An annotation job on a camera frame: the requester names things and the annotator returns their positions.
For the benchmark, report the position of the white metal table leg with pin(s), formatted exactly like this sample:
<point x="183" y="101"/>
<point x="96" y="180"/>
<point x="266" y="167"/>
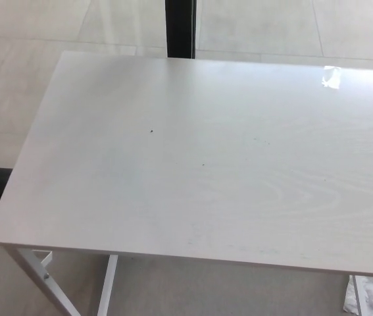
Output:
<point x="357" y="296"/>

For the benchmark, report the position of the black vertical window post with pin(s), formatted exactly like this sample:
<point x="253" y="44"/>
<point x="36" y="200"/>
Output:
<point x="180" y="29"/>

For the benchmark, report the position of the clear tape piece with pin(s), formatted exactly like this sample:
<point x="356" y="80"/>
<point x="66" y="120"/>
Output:
<point x="331" y="77"/>

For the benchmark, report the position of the white metal table leg frame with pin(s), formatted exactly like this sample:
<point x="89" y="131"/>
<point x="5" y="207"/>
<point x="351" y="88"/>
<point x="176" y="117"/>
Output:
<point x="58" y="296"/>

